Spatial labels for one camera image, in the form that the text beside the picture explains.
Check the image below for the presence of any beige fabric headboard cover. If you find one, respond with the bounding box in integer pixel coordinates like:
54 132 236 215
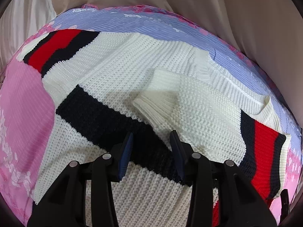
47 0 303 105

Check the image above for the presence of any white red black knit sweater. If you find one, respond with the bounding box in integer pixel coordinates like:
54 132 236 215
17 29 289 226

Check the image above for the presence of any white curtain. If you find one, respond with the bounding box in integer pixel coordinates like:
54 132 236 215
1 0 56 75

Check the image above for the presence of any pink floral bed sheet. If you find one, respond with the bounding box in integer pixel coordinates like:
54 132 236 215
1 5 302 226

